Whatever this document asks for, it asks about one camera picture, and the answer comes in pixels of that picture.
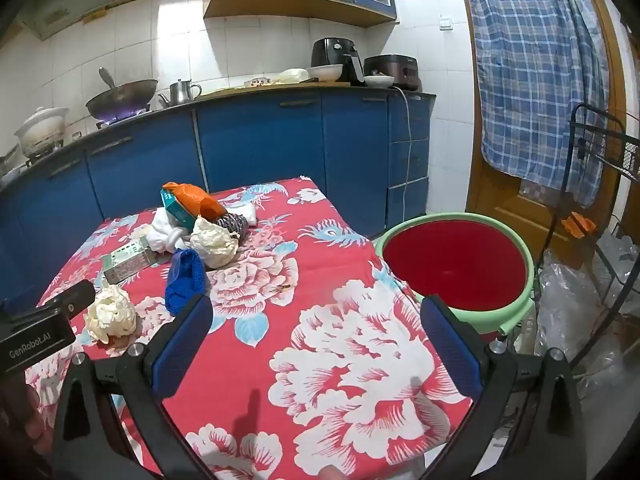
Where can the black metal rack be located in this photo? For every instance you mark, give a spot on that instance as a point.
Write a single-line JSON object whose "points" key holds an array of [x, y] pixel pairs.
{"points": [[627, 160]]}

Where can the metal spatula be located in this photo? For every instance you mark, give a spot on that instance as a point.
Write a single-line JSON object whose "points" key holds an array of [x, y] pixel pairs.
{"points": [[106, 77]]}

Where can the red bucket with green rim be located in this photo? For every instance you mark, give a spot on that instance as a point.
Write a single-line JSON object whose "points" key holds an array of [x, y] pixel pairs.
{"points": [[450, 265]]}

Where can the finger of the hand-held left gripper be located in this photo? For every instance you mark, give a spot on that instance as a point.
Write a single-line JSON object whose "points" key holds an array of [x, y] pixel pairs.
{"points": [[70, 297]]}

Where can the black air fryer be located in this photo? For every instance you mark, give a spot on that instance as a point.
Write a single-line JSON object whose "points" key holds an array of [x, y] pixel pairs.
{"points": [[332, 52]]}

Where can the white tissue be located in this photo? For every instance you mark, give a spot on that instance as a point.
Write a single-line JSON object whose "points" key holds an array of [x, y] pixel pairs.
{"points": [[247, 212]]}

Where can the gas stove grate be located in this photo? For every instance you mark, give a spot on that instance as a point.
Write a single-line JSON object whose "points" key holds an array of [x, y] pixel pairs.
{"points": [[122, 121]]}

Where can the small patterned dish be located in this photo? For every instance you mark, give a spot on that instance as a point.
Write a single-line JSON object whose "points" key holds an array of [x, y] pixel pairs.
{"points": [[256, 81]]}

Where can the steel kettle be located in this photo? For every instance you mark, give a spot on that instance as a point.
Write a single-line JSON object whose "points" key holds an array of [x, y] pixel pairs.
{"points": [[179, 92]]}

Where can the metal wok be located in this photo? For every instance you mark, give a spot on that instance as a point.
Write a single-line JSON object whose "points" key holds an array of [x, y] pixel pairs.
{"points": [[120, 100]]}

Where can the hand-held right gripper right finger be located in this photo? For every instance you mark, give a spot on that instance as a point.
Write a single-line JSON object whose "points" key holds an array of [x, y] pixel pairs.
{"points": [[452, 345]]}

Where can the white clay pot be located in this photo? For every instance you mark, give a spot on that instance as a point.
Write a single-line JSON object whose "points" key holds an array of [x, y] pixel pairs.
{"points": [[42, 127]]}

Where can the orange plastic object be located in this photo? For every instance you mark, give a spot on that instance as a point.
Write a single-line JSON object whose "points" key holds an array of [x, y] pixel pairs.
{"points": [[577, 225]]}

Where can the red floral tablecloth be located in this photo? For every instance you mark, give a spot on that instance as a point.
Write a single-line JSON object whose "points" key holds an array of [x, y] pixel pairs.
{"points": [[325, 260]]}

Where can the black white patterned cloth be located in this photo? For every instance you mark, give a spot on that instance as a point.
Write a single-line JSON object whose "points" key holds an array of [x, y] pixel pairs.
{"points": [[232, 222]]}

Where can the wooden door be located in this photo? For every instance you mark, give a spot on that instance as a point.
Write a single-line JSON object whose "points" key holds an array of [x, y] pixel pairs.
{"points": [[500, 200]]}

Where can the cream plastic bag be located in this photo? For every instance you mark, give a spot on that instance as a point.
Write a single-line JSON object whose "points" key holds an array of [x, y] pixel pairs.
{"points": [[292, 75]]}

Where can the blue plaid curtain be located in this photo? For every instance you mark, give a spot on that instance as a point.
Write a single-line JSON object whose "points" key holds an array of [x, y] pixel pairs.
{"points": [[530, 85]]}

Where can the white knit sock bundle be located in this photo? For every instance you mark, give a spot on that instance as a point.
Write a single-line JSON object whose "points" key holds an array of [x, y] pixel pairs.
{"points": [[162, 232]]}

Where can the small white bowl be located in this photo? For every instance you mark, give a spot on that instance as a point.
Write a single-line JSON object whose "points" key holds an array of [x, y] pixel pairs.
{"points": [[379, 80]]}

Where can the large white bowl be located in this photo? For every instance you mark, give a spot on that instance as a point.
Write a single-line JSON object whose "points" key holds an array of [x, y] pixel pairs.
{"points": [[325, 72]]}

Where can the grey green cardboard box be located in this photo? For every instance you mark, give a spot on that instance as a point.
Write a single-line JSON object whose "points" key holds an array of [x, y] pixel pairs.
{"points": [[127, 260]]}

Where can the blue knit cloth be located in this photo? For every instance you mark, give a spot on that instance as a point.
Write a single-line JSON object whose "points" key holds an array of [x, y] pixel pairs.
{"points": [[182, 275]]}

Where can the yellow sponge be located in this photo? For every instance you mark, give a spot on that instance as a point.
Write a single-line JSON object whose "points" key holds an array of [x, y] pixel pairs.
{"points": [[215, 245]]}

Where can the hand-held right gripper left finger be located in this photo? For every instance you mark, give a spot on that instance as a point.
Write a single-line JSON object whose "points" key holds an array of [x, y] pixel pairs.
{"points": [[182, 345]]}

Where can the orange rubber glove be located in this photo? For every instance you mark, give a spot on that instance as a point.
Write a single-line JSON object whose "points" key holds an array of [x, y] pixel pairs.
{"points": [[200, 202]]}

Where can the white light switch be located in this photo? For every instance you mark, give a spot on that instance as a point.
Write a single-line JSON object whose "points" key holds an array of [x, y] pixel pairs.
{"points": [[445, 22]]}

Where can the blue base cabinets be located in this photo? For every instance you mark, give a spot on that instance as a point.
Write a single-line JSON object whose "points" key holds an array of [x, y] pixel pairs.
{"points": [[260, 140]]}

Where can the teal cardboard box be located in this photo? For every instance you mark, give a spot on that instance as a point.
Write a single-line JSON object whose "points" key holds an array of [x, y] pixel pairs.
{"points": [[175, 210]]}

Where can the cream paper ball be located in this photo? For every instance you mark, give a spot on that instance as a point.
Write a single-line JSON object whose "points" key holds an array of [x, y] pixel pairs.
{"points": [[112, 312]]}

